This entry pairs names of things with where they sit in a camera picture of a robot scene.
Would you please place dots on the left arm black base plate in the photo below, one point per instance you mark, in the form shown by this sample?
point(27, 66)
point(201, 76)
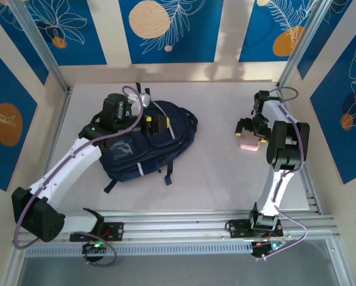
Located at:
point(115, 231)

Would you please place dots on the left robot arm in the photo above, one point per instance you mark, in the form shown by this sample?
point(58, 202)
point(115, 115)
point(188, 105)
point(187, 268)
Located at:
point(64, 169)

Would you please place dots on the blue poster dark circle leaves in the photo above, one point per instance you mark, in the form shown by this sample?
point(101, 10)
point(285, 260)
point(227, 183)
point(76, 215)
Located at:
point(332, 119)

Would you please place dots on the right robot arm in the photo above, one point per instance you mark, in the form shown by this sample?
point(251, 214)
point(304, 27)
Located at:
point(288, 149)

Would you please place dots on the blue poster beige circle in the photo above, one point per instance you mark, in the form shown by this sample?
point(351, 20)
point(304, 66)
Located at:
point(195, 44)

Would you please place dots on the pink case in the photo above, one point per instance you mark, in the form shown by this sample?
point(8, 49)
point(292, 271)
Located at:
point(249, 144)

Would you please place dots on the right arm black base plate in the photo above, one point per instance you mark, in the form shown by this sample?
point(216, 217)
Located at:
point(238, 228)

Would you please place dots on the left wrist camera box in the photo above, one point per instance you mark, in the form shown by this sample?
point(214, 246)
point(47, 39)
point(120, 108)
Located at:
point(143, 99)

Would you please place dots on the aluminium frame post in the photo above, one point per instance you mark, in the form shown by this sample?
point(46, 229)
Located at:
point(303, 41)
point(43, 50)

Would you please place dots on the navy blue backpack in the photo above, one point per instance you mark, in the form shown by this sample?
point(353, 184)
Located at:
point(165, 143)

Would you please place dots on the blue poster orange circle flower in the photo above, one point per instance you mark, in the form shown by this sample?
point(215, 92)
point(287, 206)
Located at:
point(4, 89)

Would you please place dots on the aluminium frame rail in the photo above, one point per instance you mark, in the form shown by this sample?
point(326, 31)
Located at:
point(177, 229)

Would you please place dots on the blue poster orange circle fern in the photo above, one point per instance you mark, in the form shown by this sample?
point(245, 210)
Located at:
point(261, 35)

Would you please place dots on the aluminium side rail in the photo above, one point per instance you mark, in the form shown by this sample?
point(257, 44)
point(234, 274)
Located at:
point(57, 128)
point(313, 199)

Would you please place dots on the blue poster small orange circle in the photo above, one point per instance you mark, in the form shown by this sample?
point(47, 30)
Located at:
point(85, 35)

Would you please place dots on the blue poster white flower lines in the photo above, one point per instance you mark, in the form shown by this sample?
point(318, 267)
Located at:
point(13, 38)
point(336, 15)

